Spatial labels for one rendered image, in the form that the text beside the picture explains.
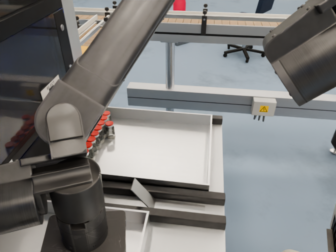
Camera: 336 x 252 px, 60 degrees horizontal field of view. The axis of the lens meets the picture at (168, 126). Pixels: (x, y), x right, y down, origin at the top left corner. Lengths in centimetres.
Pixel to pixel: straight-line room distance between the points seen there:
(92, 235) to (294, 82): 27
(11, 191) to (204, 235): 35
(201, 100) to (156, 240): 122
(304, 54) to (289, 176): 181
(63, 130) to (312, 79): 23
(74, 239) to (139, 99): 142
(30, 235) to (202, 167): 37
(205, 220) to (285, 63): 37
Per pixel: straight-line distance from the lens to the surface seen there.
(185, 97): 168
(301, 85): 26
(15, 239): 62
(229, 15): 158
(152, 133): 78
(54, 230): 43
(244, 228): 170
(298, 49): 26
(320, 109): 181
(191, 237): 56
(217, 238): 57
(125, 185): 62
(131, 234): 57
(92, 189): 32
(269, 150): 221
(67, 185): 32
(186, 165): 68
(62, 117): 31
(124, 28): 37
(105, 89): 33
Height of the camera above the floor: 135
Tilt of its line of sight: 35 degrees down
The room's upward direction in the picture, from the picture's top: straight up
